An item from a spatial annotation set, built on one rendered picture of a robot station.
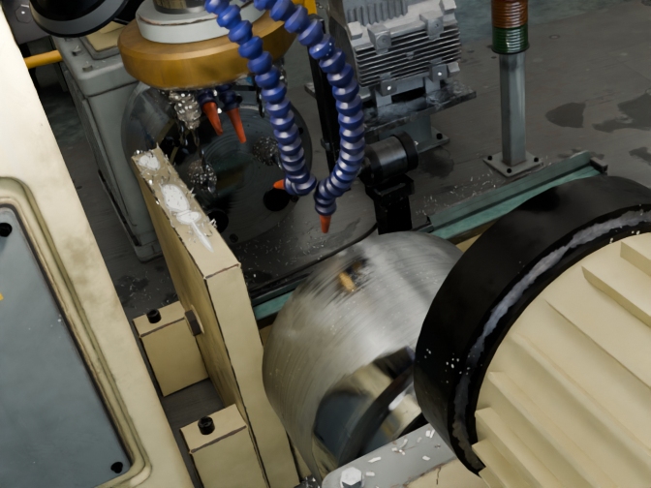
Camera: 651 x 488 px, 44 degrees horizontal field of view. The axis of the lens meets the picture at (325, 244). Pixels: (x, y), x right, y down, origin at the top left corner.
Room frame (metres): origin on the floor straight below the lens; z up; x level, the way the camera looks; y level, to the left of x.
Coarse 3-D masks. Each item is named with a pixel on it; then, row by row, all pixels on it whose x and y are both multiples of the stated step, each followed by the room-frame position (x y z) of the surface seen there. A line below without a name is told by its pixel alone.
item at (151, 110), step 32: (160, 96) 1.06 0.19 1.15; (128, 128) 1.09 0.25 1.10; (160, 128) 1.00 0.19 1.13; (224, 128) 1.01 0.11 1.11; (256, 128) 1.02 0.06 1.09; (128, 160) 1.10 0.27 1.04; (192, 160) 0.99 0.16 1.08; (224, 160) 1.00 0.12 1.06; (256, 160) 1.02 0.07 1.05; (192, 192) 0.98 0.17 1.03; (224, 192) 1.00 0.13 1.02; (256, 192) 1.01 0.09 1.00; (224, 224) 0.99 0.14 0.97; (256, 224) 1.01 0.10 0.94
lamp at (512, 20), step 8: (520, 0) 1.24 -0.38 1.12; (496, 8) 1.26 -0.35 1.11; (504, 8) 1.25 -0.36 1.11; (512, 8) 1.24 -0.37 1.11; (520, 8) 1.24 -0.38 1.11; (496, 16) 1.26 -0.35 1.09; (504, 16) 1.25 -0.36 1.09; (512, 16) 1.24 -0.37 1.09; (520, 16) 1.24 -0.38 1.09; (496, 24) 1.26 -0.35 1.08; (504, 24) 1.25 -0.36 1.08; (512, 24) 1.24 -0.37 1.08; (520, 24) 1.24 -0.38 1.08
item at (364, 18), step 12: (336, 0) 1.40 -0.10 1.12; (348, 0) 1.37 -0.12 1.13; (360, 0) 1.38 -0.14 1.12; (372, 0) 1.38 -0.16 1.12; (384, 0) 1.38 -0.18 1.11; (396, 0) 1.38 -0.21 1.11; (336, 12) 1.42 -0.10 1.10; (348, 12) 1.37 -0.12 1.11; (360, 12) 1.38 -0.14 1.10; (372, 12) 1.38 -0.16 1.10; (384, 12) 1.38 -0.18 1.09; (396, 12) 1.38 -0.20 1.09; (408, 12) 1.39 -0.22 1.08; (360, 24) 1.37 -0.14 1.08; (372, 24) 1.37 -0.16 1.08
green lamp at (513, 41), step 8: (496, 32) 1.26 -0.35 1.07; (504, 32) 1.25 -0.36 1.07; (512, 32) 1.24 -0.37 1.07; (520, 32) 1.24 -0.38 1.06; (496, 40) 1.26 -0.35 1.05; (504, 40) 1.25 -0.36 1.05; (512, 40) 1.24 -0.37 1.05; (520, 40) 1.24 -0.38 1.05; (496, 48) 1.26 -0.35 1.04; (504, 48) 1.25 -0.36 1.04; (512, 48) 1.24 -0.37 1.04; (520, 48) 1.24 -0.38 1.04
